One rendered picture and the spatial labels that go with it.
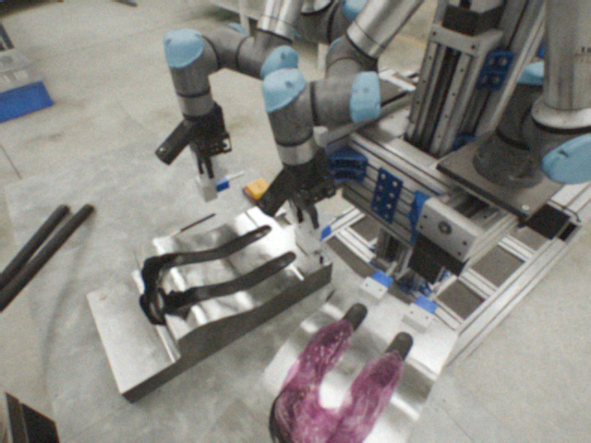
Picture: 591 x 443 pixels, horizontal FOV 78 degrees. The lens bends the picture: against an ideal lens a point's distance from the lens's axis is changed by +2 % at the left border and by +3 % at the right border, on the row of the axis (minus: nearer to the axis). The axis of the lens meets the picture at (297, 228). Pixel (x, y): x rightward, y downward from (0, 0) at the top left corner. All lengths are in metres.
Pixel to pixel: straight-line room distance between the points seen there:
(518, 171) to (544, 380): 1.22
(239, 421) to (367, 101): 0.56
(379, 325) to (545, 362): 1.27
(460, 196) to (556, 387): 1.20
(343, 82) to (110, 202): 0.85
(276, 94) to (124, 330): 0.57
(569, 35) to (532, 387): 1.51
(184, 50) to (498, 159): 0.67
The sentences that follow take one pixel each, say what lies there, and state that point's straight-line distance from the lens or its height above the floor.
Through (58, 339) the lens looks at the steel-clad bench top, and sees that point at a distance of 1.00.
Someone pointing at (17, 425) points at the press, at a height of 0.76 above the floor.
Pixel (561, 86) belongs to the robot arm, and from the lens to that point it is 0.69.
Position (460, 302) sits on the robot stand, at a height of 0.21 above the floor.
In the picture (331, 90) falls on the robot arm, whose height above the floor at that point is 1.28.
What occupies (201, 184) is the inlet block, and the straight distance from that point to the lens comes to 0.96.
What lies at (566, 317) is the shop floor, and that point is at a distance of 2.19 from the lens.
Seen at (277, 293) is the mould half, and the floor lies 0.88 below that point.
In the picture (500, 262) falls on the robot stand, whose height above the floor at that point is 0.21.
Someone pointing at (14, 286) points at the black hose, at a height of 0.91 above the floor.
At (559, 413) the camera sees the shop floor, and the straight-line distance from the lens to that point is 1.93.
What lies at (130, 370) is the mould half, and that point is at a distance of 0.82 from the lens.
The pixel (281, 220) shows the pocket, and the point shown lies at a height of 0.86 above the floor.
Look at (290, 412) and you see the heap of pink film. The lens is 0.69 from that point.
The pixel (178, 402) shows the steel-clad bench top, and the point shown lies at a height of 0.80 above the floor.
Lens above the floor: 1.56
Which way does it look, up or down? 48 degrees down
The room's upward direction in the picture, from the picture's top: straight up
